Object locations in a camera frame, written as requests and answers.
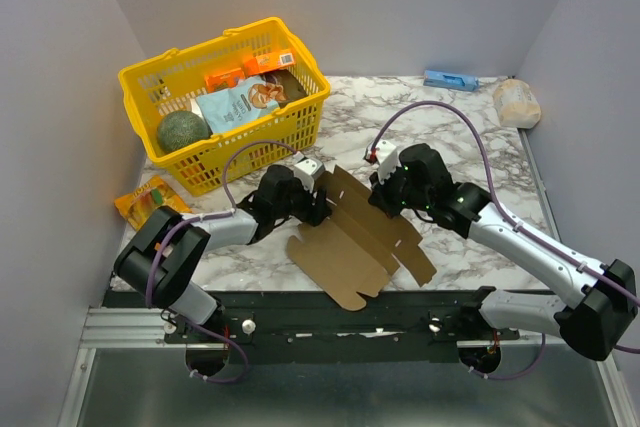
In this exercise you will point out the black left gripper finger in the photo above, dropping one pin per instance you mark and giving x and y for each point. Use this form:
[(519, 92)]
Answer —
[(321, 204), (315, 219)]

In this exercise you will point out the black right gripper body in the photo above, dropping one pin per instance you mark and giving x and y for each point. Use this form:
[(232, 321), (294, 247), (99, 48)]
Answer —
[(383, 193)]

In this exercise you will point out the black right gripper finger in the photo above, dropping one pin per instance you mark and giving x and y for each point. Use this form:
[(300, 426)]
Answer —
[(376, 183), (378, 200)]

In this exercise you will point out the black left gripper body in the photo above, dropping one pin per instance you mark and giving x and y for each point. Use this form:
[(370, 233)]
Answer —
[(299, 201)]

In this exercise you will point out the brown cardboard box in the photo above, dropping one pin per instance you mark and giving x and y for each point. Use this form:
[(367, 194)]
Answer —
[(353, 254)]

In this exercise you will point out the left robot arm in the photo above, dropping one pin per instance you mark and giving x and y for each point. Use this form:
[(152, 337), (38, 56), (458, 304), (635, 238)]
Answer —
[(161, 258)]

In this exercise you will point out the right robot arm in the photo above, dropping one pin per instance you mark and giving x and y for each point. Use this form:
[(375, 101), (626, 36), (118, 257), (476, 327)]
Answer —
[(590, 304)]

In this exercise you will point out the blue flat box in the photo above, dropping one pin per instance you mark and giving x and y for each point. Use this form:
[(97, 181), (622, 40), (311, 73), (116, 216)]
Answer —
[(459, 82)]

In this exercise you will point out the orange scrub mommy box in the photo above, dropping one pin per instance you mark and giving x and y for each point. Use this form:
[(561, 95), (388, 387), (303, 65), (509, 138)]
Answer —
[(223, 80)]

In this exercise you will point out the light blue cassava chips bag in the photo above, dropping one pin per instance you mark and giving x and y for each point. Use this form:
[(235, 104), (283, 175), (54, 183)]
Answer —
[(250, 100)]

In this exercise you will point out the yellow plastic shopping basket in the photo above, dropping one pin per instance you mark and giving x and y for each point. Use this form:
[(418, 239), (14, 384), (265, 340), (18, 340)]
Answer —
[(172, 81)]

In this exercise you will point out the white bagged bread loaf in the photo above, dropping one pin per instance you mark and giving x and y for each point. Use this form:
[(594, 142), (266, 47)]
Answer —
[(516, 105)]

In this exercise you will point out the green melon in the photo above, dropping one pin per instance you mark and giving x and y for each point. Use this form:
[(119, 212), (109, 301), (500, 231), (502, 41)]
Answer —
[(180, 129)]

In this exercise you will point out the orange gummy candy bag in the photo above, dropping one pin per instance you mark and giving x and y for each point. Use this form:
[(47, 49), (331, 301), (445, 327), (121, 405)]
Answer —
[(138, 206)]

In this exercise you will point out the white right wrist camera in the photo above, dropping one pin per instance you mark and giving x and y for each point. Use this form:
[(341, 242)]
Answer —
[(385, 156)]

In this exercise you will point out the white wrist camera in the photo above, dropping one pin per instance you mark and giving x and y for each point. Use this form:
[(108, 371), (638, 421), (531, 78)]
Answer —
[(307, 170), (385, 156)]

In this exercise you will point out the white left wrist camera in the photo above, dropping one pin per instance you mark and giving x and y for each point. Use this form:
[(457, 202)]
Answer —
[(307, 170)]

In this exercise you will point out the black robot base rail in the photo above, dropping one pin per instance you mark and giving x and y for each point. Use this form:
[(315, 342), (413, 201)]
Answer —
[(272, 328)]

